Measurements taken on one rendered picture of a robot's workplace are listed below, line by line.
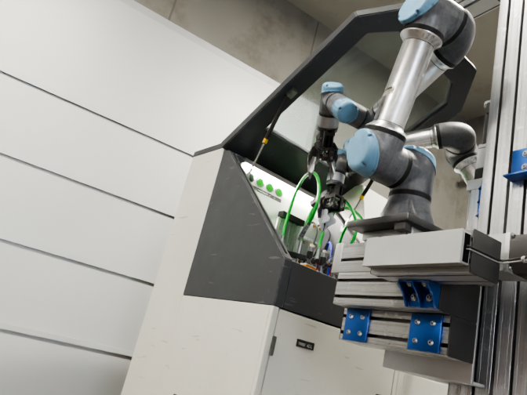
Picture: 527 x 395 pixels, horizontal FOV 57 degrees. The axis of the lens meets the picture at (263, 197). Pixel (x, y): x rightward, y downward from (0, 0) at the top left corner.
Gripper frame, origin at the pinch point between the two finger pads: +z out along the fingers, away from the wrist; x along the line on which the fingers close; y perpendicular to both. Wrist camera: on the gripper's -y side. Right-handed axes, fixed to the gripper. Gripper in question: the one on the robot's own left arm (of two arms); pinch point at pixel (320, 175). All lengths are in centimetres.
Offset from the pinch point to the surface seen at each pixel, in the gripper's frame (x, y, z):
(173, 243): -59, -25, 47
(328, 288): 1.7, 29.0, 30.5
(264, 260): -21.2, 26.7, 20.8
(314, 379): -4, 49, 53
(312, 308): -4.6, 36.2, 33.4
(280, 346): -16, 49, 38
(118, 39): -110, -170, -18
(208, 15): -54, -222, -31
